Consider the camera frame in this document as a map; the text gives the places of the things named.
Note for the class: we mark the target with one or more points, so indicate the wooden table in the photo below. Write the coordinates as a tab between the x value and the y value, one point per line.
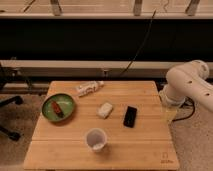
147	146

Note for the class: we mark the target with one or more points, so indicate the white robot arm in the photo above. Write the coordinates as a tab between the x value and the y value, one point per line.
186	80

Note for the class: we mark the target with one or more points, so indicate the green plate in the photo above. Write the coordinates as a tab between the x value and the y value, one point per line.
66	103

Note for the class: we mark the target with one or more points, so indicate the black eraser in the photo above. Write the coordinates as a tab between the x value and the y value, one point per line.
130	116

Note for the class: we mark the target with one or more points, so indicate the red brown marker on plate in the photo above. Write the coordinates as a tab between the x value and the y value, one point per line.
57	109

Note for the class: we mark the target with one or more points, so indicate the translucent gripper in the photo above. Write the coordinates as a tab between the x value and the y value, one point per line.
169	111

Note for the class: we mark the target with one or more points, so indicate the white crumpled cloth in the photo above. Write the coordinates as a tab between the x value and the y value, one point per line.
104	110

